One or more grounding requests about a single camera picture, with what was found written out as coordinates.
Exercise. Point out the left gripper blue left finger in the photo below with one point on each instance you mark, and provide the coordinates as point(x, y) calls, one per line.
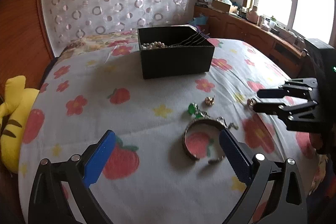
point(84, 170)

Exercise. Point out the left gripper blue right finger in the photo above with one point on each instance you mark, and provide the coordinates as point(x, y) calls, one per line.
point(251, 170)

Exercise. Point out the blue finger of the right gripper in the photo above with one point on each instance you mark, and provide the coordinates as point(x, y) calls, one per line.
point(278, 92)
point(281, 109)

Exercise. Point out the black jewelry box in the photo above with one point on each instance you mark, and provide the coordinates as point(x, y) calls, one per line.
point(158, 60)

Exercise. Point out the person's right hand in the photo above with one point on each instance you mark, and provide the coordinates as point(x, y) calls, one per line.
point(323, 143)

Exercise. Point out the gold flower earring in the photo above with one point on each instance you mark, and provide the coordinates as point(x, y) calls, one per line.
point(251, 102)
point(209, 101)

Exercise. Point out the silver crystal bangle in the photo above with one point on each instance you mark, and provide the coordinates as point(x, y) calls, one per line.
point(196, 145)

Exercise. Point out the green gemstone pendant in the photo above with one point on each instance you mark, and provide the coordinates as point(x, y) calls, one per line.
point(193, 109)

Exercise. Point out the floral strawberry bed sheet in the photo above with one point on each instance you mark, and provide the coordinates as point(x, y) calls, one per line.
point(148, 178)

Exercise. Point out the pink bottle on sill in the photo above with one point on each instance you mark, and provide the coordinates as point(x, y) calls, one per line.
point(252, 15)

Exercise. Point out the wooden side cabinet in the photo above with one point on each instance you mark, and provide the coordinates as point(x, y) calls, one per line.
point(227, 26)

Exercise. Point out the yellow tiger plush toy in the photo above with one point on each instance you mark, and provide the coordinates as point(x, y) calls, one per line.
point(15, 111)

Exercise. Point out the cardboard tissue box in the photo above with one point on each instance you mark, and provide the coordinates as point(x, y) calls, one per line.
point(223, 7)

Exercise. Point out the rose-pattern quilt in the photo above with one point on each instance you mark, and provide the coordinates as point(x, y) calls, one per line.
point(92, 43)

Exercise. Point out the wooden louvered wardrobe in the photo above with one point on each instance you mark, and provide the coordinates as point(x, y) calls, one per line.
point(25, 46)

